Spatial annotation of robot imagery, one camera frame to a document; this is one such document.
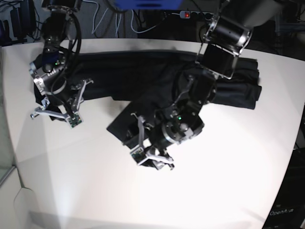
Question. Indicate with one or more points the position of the black OpenArm base unit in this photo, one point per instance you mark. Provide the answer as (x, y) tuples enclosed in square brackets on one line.
[(288, 210)]

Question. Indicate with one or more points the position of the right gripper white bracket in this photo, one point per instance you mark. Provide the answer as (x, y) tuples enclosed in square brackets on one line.
[(63, 104)]

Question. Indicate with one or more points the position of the black long-sleeve T-shirt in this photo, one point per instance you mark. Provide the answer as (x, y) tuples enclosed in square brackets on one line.
[(127, 76)]

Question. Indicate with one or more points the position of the black power brick on floor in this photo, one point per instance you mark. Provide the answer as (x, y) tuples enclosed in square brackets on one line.
[(23, 19)]

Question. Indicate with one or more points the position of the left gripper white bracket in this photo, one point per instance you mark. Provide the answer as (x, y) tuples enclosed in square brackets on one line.
[(149, 156)]

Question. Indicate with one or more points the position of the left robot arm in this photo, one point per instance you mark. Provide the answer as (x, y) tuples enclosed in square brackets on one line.
[(174, 117)]

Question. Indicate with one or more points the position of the blue box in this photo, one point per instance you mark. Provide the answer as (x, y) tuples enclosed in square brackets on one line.
[(148, 4)]

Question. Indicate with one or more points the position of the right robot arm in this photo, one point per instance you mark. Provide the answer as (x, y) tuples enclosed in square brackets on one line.
[(52, 70)]

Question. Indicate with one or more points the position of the white power strip red switch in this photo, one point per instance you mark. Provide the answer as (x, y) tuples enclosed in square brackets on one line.
[(196, 15)]

